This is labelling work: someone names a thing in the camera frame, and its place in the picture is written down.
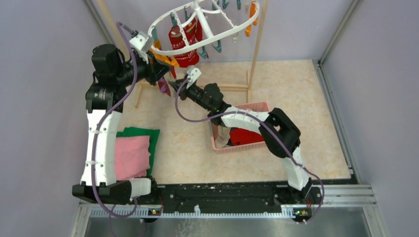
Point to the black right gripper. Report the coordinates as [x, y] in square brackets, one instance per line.
[184, 91]

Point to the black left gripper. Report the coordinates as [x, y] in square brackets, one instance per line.
[154, 69]

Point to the maroon purple long sock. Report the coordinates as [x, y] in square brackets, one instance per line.
[164, 87]

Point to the orange clothespin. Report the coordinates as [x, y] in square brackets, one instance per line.
[252, 7]
[170, 60]

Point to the teal clothespin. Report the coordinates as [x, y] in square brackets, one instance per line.
[217, 46]

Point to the red patterned sock pair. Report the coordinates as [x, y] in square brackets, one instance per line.
[193, 32]

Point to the beige sock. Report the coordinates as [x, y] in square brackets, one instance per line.
[223, 137]

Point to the white plastic clip hanger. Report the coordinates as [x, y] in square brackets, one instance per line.
[184, 14]

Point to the pink plastic basket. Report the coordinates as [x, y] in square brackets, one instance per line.
[262, 106]

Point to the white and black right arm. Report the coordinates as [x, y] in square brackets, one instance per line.
[279, 133]

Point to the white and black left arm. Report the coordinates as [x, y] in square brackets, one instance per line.
[104, 106]

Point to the green cloth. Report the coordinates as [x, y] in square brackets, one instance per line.
[152, 133]

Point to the pink cloth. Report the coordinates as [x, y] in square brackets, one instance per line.
[132, 157]

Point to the wooden drying rack frame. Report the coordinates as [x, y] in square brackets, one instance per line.
[237, 87]

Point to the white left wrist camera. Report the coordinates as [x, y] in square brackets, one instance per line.
[141, 43]

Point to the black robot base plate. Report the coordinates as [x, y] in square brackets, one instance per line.
[243, 191]

